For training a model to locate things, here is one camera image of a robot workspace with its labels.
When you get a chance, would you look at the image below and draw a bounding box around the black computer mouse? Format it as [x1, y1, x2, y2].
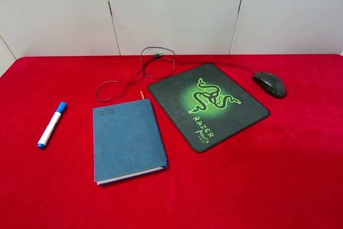
[252, 72, 286, 98]

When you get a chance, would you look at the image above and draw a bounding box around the blue and white marker pen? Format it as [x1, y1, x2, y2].
[37, 102, 67, 149]

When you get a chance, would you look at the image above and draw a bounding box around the black green Razer mouse pad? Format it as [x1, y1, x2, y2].
[148, 64, 270, 152]

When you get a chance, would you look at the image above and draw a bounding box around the blue hardcover notebook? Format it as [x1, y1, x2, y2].
[93, 99, 168, 185]

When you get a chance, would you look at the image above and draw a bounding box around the red tablecloth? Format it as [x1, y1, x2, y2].
[1, 54, 342, 228]

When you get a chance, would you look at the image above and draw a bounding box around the black mouse cable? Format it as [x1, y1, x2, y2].
[95, 46, 258, 102]

